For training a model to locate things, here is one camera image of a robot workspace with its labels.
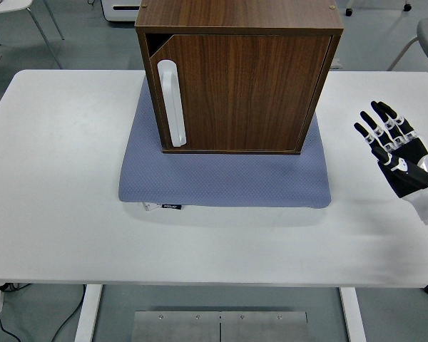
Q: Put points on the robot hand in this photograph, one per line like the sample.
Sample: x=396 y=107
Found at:
x=406 y=167

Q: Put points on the brown wooden cabinet door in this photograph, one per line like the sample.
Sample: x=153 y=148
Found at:
x=253 y=92

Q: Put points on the brown wooden cabinet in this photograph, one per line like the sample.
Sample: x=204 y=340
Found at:
x=235 y=14

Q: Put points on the white table leg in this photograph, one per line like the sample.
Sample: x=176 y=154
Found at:
x=87 y=313
x=353 y=317

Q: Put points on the office chair base with casters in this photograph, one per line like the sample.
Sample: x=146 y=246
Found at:
x=349 y=11

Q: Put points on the blue textured mat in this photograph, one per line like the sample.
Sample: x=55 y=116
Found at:
x=217 y=181

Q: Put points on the grey metal plate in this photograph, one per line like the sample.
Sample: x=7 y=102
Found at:
x=174 y=327
x=264 y=327

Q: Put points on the black mat label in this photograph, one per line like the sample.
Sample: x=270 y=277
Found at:
x=172 y=206

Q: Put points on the white mat tag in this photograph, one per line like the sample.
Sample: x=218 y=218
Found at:
x=149 y=206

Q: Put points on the white appliance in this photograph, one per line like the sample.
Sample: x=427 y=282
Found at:
x=123 y=12

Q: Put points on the white table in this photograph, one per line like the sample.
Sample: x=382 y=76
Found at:
x=57 y=178

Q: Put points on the white chair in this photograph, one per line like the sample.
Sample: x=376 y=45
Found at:
x=10 y=4

